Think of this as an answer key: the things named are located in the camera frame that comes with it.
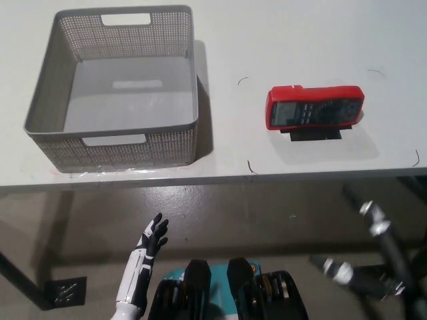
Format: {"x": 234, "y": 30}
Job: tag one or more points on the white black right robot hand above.
{"x": 377, "y": 226}

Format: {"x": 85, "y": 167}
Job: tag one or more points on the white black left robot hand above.
{"x": 140, "y": 266}

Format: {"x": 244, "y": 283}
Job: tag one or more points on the red digital multimeter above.
{"x": 313, "y": 106}

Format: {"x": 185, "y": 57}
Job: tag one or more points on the black teal robot torso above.
{"x": 197, "y": 286}

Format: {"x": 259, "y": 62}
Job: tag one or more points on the black tape patch on table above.
{"x": 317, "y": 136}

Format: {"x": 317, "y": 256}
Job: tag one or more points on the grey perforated plastic basket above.
{"x": 110, "y": 150}

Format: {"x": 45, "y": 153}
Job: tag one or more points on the black table leg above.
{"x": 20, "y": 280}

